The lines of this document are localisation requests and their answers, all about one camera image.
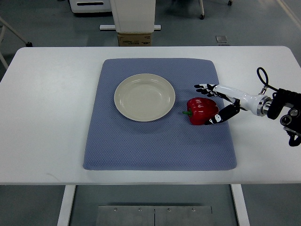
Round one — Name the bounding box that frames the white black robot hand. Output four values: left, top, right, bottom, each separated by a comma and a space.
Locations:
194, 84, 272, 125

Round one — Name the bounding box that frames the red bell pepper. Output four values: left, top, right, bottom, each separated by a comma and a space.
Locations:
182, 97, 219, 125

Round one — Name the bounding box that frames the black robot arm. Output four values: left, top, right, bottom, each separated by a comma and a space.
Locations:
257, 67, 301, 147

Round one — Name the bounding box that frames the small grey floor plate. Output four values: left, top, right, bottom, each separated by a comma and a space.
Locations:
215, 35, 228, 43

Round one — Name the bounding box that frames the cream round plate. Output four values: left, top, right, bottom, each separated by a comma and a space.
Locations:
114, 73, 176, 122

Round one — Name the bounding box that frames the metal floor plate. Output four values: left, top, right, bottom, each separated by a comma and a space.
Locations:
96, 205, 214, 226

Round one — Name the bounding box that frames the blue textured mat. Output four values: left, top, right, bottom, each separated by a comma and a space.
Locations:
83, 58, 237, 171

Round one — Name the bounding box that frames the white table right leg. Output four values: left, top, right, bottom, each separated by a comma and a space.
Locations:
230, 184, 250, 226

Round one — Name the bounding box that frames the white table leg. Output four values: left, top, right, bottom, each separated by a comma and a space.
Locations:
57, 185, 76, 226
230, 184, 250, 226

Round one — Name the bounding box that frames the cardboard box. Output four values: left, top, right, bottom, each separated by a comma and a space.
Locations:
118, 33, 151, 47

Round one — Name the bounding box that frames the white pillar stand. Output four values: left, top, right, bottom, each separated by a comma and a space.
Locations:
99, 0, 161, 33

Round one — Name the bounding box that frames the white cabinet with slot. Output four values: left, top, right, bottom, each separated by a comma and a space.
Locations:
69, 0, 111, 13

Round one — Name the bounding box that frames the white table left leg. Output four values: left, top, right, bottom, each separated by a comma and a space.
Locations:
57, 185, 76, 226

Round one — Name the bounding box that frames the white wheeled frame left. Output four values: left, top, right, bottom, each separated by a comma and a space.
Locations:
0, 17, 33, 70

